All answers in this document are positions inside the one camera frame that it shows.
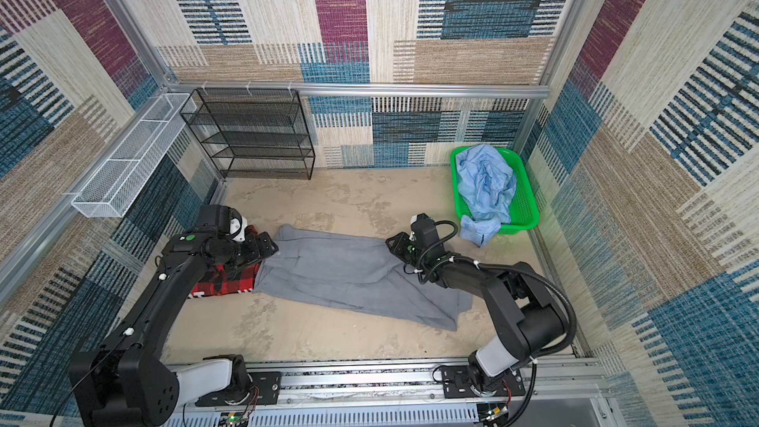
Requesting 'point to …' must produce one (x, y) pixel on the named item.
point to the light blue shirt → (486, 187)
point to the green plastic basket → (524, 211)
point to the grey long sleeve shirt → (360, 268)
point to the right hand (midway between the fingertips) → (388, 245)
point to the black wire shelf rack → (252, 129)
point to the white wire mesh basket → (111, 190)
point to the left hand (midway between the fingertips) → (264, 249)
